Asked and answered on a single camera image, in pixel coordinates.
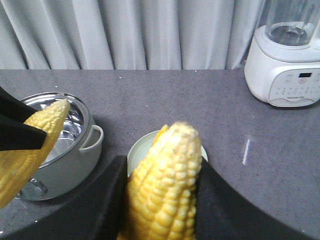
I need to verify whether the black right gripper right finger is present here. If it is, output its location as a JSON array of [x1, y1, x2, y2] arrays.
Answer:
[[195, 160, 310, 240]]

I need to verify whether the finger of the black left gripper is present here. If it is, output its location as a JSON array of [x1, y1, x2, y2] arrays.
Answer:
[[0, 88, 47, 151]]

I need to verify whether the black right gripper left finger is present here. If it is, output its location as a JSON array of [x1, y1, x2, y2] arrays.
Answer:
[[0, 155, 127, 240]]

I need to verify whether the yellow corn cob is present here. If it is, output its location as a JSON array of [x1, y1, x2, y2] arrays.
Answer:
[[117, 122, 202, 240], [0, 99, 71, 208], [152, 124, 170, 146]]

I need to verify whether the green electric cooking pot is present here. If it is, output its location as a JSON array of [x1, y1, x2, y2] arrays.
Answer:
[[16, 92, 104, 201]]

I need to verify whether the light green plate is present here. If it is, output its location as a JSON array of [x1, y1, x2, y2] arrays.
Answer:
[[126, 129, 209, 178]]

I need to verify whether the grey curtain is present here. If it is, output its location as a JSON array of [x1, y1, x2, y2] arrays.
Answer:
[[0, 0, 263, 70]]

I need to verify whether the white rice cooker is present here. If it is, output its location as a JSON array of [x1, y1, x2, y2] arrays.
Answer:
[[244, 0, 320, 107]]

